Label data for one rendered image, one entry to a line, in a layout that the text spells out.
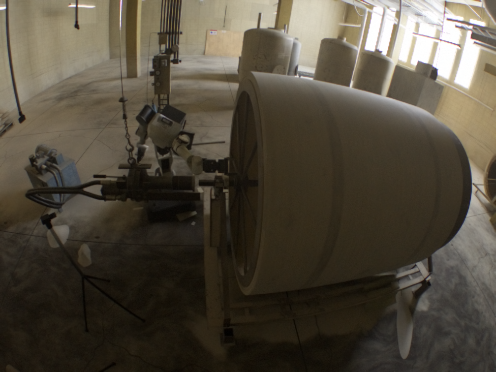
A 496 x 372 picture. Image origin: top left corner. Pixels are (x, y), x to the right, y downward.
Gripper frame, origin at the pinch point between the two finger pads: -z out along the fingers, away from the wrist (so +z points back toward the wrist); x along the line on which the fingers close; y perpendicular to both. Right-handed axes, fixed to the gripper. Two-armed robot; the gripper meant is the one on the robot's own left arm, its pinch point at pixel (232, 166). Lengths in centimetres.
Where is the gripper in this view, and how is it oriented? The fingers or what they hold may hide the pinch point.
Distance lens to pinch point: 152.0
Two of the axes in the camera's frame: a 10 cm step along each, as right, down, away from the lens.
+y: -1.7, 3.5, 9.2
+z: -9.8, -0.1, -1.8
